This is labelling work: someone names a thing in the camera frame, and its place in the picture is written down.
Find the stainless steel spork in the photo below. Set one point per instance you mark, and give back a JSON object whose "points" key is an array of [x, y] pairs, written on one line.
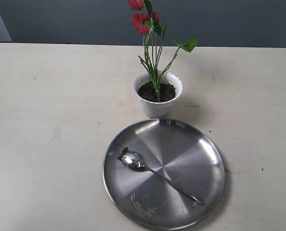
{"points": [[136, 161]]}

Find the round stainless steel plate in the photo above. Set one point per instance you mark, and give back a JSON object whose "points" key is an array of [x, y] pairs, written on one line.
{"points": [[177, 151]]}

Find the artificial red flower plant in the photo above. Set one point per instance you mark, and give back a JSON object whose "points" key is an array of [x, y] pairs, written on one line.
{"points": [[146, 21]]}

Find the dark potting soil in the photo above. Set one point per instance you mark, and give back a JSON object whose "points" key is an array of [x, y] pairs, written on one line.
{"points": [[147, 91]]}

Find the white scalloped plastic pot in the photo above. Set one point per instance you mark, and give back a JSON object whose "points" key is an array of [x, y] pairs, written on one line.
{"points": [[154, 109]]}

